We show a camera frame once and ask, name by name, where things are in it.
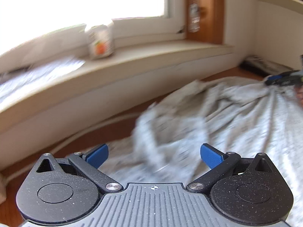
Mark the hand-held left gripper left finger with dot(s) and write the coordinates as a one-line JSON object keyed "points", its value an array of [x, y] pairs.
{"points": [[98, 155]]}

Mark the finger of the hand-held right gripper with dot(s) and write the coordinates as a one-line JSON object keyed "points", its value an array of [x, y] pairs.
{"points": [[279, 79]]}

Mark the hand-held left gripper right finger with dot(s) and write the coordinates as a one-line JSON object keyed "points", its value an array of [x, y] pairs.
{"points": [[210, 155]]}

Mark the white patterned pajama shirt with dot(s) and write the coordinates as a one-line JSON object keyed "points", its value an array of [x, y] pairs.
{"points": [[236, 127]]}

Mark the grey printed sweatshirt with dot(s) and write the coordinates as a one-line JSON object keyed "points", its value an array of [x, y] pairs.
{"points": [[269, 63]]}

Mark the clear plastic bag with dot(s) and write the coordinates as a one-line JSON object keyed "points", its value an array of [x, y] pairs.
{"points": [[35, 78]]}

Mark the beige window sill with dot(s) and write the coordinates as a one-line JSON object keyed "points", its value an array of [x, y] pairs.
{"points": [[142, 61]]}

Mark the clear jar with orange label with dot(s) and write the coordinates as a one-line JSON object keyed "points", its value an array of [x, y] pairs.
{"points": [[100, 42]]}

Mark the white framed window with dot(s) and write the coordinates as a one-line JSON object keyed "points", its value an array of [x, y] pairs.
{"points": [[82, 2]]}

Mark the wooden window frame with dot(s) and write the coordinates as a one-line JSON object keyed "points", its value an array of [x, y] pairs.
{"points": [[210, 11]]}

